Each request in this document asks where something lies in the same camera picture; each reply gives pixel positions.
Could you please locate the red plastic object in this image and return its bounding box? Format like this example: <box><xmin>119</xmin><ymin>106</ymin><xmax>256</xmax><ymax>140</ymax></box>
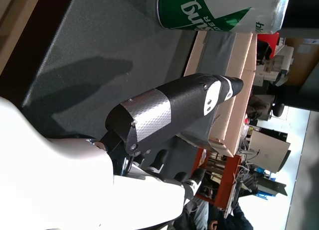
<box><xmin>257</xmin><ymin>32</ymin><xmax>281</xmax><ymax>59</ymax></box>

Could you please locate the cardboard box with grey tape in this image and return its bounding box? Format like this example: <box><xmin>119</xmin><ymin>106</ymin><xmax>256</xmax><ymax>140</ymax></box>
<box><xmin>183</xmin><ymin>30</ymin><xmax>257</xmax><ymax>158</ymax></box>

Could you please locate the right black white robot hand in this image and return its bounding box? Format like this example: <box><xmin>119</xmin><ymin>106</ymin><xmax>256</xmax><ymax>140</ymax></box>
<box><xmin>0</xmin><ymin>73</ymin><xmax>244</xmax><ymax>230</ymax></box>

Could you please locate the person in dark clothes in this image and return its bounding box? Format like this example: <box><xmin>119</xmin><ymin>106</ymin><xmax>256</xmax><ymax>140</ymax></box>
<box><xmin>174</xmin><ymin>197</ymin><xmax>254</xmax><ymax>230</ymax></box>

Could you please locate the orange metal cabinet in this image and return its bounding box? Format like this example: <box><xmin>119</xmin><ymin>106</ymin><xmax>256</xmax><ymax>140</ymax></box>
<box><xmin>194</xmin><ymin>147</ymin><xmax>242</xmax><ymax>211</ymax></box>

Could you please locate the green white soda can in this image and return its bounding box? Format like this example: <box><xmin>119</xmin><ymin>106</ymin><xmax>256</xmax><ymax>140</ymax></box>
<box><xmin>156</xmin><ymin>0</ymin><xmax>292</xmax><ymax>34</ymax></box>

